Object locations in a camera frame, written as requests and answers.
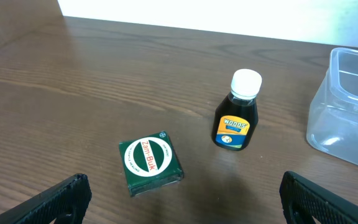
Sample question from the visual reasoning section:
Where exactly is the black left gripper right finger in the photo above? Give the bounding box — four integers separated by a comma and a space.
279, 171, 358, 224

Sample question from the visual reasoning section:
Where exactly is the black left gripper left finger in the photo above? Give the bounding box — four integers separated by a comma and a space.
0, 174, 92, 224

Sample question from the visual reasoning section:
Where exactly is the clear plastic container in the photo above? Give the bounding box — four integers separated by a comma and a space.
306, 47, 358, 165

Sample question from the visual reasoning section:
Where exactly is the green Zam-Buk ointment box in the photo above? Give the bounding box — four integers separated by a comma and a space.
119, 131, 185, 197

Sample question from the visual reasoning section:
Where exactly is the dark Woods syrup bottle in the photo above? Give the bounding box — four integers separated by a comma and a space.
211, 68, 262, 151

